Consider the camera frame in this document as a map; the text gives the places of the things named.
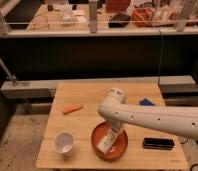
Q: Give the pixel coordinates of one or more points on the red ceramic bowl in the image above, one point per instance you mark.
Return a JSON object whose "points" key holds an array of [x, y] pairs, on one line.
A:
{"points": [[118, 148]]}

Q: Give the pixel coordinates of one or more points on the wooden table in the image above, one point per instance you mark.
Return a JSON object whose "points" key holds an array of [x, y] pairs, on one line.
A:
{"points": [[81, 124]]}

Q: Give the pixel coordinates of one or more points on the metal tripod leg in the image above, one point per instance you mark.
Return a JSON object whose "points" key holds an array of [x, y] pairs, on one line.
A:
{"points": [[12, 78]]}

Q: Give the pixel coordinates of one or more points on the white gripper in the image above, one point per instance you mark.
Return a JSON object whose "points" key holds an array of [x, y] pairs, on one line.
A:
{"points": [[115, 129]]}

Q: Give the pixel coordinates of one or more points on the wooden workbench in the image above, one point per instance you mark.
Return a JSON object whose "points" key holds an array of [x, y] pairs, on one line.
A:
{"points": [[87, 20]]}

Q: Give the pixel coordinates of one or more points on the white bottle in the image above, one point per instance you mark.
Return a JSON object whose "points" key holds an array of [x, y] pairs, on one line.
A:
{"points": [[106, 142]]}

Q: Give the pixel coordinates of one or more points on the white cup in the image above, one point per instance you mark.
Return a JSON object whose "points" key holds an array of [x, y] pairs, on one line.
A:
{"points": [[64, 143]]}

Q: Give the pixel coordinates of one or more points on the black pouch on bench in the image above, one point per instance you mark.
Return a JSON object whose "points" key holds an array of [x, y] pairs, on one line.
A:
{"points": [[119, 20]]}

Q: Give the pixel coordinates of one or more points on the blue block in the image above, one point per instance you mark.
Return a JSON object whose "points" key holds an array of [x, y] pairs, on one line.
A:
{"points": [[146, 102]]}

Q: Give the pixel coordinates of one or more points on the black rectangular case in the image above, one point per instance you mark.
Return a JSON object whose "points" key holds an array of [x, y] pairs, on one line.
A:
{"points": [[157, 143]]}

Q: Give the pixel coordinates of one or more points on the orange carrot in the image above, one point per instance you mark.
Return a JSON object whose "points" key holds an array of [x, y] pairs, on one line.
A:
{"points": [[71, 108]]}

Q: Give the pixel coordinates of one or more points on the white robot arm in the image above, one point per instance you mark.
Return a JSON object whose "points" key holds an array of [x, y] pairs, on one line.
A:
{"points": [[180, 121]]}

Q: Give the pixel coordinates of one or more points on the orange box on bench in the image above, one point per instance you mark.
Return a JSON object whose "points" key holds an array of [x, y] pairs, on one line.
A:
{"points": [[141, 17]]}

